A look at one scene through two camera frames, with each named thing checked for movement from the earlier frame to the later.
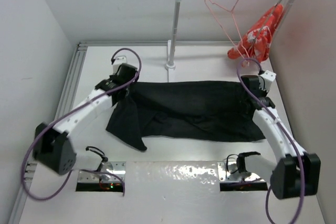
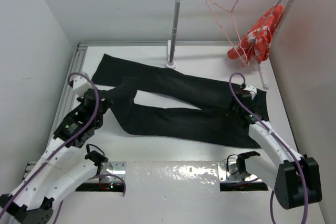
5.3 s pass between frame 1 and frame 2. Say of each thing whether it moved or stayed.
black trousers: moved
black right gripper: moved
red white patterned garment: stayed
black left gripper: moved
